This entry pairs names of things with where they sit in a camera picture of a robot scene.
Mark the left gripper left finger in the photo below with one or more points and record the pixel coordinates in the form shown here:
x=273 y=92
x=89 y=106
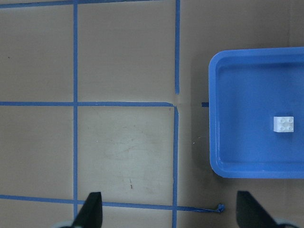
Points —
x=91 y=213

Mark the brown paper table cover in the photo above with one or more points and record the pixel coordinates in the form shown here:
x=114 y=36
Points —
x=112 y=96

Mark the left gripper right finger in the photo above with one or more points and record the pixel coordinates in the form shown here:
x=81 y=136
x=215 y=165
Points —
x=250 y=214

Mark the white building block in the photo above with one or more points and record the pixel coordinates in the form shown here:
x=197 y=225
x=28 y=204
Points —
x=283 y=124

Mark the blue plastic tray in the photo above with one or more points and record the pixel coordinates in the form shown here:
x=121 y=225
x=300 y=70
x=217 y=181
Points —
x=247 y=88

